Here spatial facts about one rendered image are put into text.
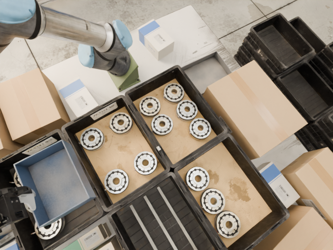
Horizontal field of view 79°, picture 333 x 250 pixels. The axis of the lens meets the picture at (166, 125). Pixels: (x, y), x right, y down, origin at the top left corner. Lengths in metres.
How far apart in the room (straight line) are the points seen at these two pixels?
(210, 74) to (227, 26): 1.34
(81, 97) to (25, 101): 0.24
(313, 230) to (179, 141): 0.67
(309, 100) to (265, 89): 0.86
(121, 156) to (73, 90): 0.45
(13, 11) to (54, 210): 0.55
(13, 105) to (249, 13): 2.44
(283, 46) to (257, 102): 0.93
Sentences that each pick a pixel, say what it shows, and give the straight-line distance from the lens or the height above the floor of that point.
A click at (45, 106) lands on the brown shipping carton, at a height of 0.86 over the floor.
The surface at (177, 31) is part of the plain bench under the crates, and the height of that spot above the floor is 0.70.
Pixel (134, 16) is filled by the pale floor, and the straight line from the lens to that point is 2.52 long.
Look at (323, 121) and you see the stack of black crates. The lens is 1.72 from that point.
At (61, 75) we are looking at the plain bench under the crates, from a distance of 1.35.
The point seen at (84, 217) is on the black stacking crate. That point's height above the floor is 0.83.
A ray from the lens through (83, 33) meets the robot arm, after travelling 0.81.
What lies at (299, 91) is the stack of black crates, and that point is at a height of 0.38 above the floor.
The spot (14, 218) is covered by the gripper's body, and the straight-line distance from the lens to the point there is 0.60.
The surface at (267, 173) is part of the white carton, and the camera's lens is 1.12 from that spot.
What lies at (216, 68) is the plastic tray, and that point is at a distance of 1.32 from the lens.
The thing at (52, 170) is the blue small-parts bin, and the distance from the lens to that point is 0.77.
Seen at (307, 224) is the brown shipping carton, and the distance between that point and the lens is 1.12.
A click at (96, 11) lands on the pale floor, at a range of 2.62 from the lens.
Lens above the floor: 1.76
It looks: 72 degrees down
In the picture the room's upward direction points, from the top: 11 degrees clockwise
